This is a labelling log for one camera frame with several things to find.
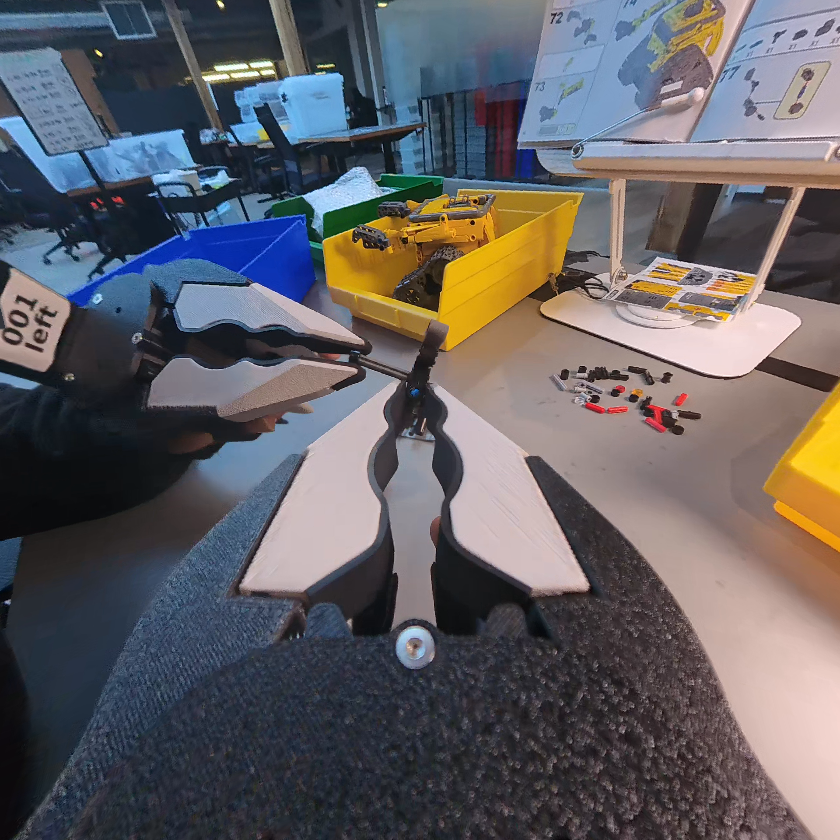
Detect green plastic bin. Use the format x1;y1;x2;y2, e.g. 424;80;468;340
266;174;444;263

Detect black office chair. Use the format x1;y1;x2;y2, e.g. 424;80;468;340
255;101;311;201

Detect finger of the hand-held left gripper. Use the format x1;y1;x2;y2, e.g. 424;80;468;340
144;354;367;423
164;281;371;361

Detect yellow plastic bin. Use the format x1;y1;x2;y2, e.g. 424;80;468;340
763;387;840;552
323;189;585;352

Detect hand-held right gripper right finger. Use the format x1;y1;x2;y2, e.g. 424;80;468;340
425;382;593;636

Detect small black grey brick assembly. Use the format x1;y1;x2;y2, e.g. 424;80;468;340
348;320;451;439

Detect whiteboard sign on stand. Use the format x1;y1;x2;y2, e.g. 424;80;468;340
0;47;109;156

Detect pile of small toy bricks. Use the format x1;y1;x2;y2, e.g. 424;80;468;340
551;364;702;436

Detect clear plastic storage tub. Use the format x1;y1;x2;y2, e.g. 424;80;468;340
0;117;96;194
85;129;198;185

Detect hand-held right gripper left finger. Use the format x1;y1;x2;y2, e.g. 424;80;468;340
238;381;403;637

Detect person's left hand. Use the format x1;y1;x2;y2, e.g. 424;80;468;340
167;403;315;458

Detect black cable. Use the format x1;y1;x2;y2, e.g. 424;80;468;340
548;266;618;301

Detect bubble wrap sheet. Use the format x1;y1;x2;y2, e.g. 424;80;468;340
303;167;385;240

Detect person's black printed hoodie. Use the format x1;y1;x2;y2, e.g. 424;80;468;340
0;538;32;837

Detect white book stand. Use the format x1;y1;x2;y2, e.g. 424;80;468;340
539;141;840;378

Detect yellow sticker sheet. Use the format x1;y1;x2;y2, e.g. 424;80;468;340
607;258;757;322

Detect black utility cart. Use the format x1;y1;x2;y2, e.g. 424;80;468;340
154;165;250;231

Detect yellow toy robot model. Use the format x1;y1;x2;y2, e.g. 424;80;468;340
352;193;497;309

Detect blue plastic bin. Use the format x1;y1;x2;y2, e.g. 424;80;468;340
66;215;317;309

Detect open instruction booklet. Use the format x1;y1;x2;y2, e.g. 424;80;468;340
518;0;840;148

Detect white storage box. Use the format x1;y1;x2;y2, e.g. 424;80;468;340
279;72;349;139

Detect red and blue stacked bins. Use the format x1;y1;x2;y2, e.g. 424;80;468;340
474;85;549;181

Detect background wooden desk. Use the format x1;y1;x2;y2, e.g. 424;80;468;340
289;121;427;177

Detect person's left forearm black sleeve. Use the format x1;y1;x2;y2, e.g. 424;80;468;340
0;384;221;540

